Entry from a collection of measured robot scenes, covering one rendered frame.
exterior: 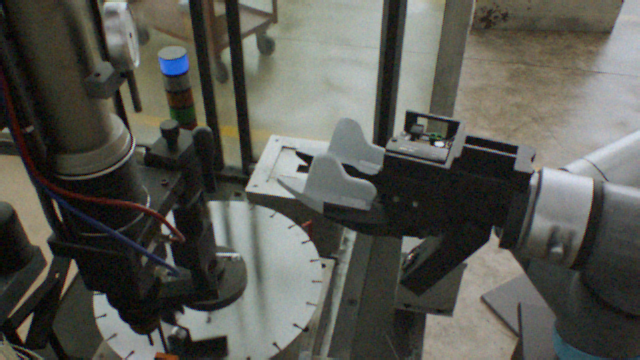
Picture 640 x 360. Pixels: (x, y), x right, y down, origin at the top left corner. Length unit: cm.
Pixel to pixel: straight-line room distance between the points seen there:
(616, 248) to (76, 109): 41
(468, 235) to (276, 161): 69
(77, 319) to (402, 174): 79
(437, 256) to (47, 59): 35
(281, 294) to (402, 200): 39
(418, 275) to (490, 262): 169
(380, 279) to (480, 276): 109
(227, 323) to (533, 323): 57
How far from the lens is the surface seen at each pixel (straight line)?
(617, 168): 63
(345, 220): 48
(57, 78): 45
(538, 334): 110
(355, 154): 53
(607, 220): 47
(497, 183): 46
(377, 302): 107
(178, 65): 96
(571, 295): 55
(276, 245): 89
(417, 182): 45
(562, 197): 47
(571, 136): 298
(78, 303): 115
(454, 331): 199
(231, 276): 84
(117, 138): 49
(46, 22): 43
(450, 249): 50
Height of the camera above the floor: 160
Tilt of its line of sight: 41 degrees down
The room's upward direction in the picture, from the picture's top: straight up
